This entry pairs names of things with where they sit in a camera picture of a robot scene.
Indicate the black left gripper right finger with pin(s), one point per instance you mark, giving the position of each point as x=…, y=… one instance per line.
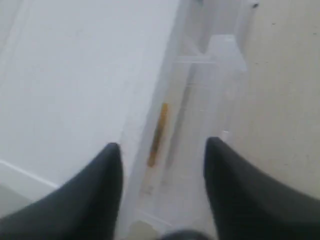
x=248, y=204

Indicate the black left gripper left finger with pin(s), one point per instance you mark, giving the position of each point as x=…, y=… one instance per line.
x=86, y=207

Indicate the yellow wedge sponge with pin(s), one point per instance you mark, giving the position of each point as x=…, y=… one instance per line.
x=158, y=133

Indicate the clear drawer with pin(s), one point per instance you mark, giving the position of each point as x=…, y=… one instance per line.
x=195, y=112

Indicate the white plastic drawer cabinet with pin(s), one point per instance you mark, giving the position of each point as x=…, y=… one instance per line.
x=78, y=74

